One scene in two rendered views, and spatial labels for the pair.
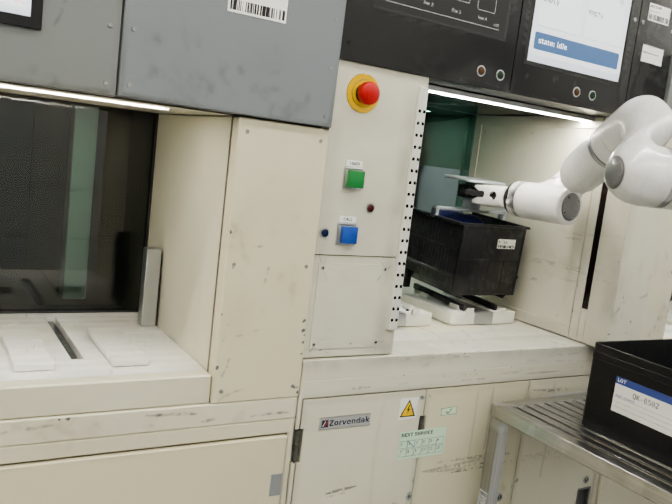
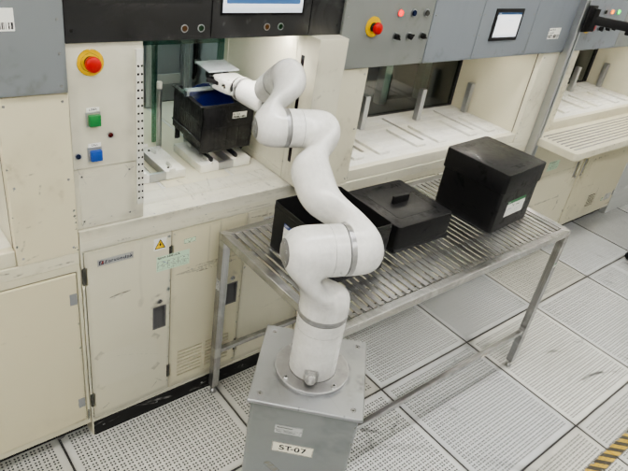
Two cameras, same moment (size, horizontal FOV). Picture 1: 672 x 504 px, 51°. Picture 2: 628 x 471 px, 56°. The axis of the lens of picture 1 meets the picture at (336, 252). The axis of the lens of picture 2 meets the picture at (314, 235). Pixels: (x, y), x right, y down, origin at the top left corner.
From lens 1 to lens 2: 0.72 m
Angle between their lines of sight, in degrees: 26
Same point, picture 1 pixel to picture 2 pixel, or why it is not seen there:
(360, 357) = (120, 222)
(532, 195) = (245, 93)
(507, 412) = (226, 239)
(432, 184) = not seen: hidden behind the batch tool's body
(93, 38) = not seen: outside the picture
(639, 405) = not seen: hidden behind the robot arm
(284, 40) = (17, 42)
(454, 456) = (197, 263)
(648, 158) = (271, 123)
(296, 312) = (66, 206)
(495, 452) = (222, 260)
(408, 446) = (164, 264)
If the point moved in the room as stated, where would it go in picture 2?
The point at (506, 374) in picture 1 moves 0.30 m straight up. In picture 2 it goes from (230, 212) to (236, 130)
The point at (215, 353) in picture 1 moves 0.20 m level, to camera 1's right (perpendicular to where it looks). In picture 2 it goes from (14, 239) to (92, 244)
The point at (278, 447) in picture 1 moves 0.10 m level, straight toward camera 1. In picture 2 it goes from (71, 280) to (64, 302)
